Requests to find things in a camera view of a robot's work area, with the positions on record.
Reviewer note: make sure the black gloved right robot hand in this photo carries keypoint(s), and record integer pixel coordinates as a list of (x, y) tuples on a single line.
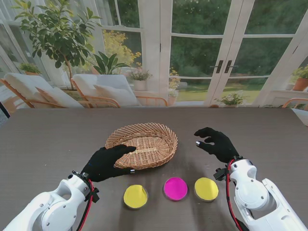
[(222, 146)]

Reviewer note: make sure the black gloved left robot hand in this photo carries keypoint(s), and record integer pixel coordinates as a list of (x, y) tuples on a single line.
[(103, 163)]

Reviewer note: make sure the yellow culture dish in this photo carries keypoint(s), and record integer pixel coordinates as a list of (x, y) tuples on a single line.
[(206, 188), (134, 196)]

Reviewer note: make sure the magenta culture dish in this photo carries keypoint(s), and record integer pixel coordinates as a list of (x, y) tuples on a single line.
[(175, 188)]

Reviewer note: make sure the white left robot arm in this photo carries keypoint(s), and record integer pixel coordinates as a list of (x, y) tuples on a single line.
[(55, 207)]

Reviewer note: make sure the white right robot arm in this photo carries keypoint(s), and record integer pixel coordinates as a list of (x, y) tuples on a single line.
[(250, 192)]

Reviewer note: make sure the oval wicker basket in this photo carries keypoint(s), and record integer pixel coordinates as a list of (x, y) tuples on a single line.
[(151, 149)]

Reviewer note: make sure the white flowering low plant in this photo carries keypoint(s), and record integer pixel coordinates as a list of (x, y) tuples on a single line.
[(231, 99)]

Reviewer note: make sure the white chair pillow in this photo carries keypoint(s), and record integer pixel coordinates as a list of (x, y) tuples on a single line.
[(60, 97), (115, 95)]

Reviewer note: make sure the yellow flowers in pale pot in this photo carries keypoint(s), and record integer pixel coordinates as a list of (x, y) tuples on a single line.
[(172, 98)]

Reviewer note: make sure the white cushioned lounge chair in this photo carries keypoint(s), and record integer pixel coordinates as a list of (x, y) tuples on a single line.
[(21, 84), (108, 83)]

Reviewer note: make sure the white sheet at table corner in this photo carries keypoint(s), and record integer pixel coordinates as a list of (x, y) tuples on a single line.
[(302, 115)]

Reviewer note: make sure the flowering plant in white pot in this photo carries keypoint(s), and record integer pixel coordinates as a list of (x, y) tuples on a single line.
[(139, 84)]

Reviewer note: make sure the broad-leaf green plant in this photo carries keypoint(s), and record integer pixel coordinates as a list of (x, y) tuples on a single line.
[(108, 63)]

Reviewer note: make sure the large terracotta potted plant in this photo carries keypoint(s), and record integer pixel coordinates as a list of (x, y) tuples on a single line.
[(300, 84)]

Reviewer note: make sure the dark panel at table edge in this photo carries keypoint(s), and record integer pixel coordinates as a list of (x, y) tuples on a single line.
[(3, 110)]

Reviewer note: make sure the small plant in terracotta pot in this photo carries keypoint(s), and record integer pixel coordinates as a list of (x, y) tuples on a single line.
[(30, 68)]

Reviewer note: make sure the tall leafy potted tree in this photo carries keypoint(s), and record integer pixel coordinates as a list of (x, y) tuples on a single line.
[(55, 36)]

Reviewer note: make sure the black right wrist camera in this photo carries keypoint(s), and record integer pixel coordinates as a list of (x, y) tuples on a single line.
[(221, 173)]

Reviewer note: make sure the orange chair frame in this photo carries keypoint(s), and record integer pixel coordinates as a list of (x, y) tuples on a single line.
[(294, 99)]

